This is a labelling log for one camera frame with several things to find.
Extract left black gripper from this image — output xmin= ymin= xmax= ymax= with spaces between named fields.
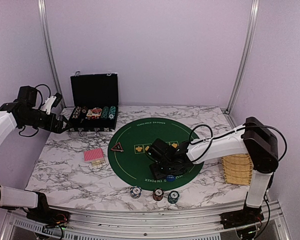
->
xmin=20 ymin=109 xmax=72 ymax=134

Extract blue small blind button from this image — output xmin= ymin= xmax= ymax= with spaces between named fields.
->
xmin=165 ymin=175 xmax=176 ymax=182

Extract brown chip stack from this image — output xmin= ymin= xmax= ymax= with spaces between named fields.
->
xmin=152 ymin=188 xmax=164 ymax=201

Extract triangular all-in button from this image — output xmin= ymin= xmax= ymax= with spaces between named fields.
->
xmin=110 ymin=142 xmax=124 ymax=152

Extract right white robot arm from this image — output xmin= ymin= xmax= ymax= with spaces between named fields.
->
xmin=145 ymin=116 xmax=285 ymax=224

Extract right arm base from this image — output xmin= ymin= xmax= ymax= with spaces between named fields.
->
xmin=220 ymin=210 xmax=265 ymax=229

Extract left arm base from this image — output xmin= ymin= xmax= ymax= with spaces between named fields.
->
xmin=26 ymin=208 xmax=70 ymax=228

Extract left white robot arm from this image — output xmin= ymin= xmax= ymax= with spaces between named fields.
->
xmin=0 ymin=85 xmax=71 ymax=223

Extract blue beige chips in case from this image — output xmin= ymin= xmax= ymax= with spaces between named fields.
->
xmin=71 ymin=106 xmax=82 ymax=119

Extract brown hundred chips in case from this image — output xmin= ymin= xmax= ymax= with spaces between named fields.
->
xmin=81 ymin=106 xmax=88 ymax=114

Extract round green poker mat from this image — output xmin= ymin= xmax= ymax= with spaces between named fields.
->
xmin=107 ymin=117 xmax=204 ymax=191

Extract teal chip stack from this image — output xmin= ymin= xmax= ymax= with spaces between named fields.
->
xmin=167 ymin=190 xmax=180 ymax=204

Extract card deck in case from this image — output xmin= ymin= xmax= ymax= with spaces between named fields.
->
xmin=86 ymin=107 xmax=102 ymax=119

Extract black poker chip case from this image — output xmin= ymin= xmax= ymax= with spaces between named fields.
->
xmin=69 ymin=73 xmax=119 ymax=132

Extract green chip row in case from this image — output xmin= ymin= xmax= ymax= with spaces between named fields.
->
xmin=100 ymin=106 xmax=110 ymax=120

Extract red playing card deck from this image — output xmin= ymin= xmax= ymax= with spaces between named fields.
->
xmin=83 ymin=148 xmax=106 ymax=167

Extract teal chip row in case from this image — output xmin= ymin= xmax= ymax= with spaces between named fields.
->
xmin=108 ymin=106 xmax=116 ymax=120

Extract woven bamboo mat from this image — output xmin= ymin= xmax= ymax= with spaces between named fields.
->
xmin=221 ymin=154 xmax=254 ymax=186

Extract chrome case handle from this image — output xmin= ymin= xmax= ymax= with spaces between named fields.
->
xmin=78 ymin=128 xmax=100 ymax=137

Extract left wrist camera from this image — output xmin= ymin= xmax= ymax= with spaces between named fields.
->
xmin=39 ymin=92 xmax=63 ymax=115

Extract front aluminium rail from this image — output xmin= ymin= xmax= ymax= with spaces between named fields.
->
xmin=0 ymin=200 xmax=292 ymax=240

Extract left aluminium frame post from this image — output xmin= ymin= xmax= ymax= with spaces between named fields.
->
xmin=37 ymin=0 xmax=62 ymax=94

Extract aluminium frame post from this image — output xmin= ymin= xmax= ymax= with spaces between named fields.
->
xmin=37 ymin=0 xmax=62 ymax=94
xmin=224 ymin=0 xmax=260 ymax=115

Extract right aluminium frame post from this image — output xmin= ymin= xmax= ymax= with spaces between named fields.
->
xmin=224 ymin=0 xmax=260 ymax=115

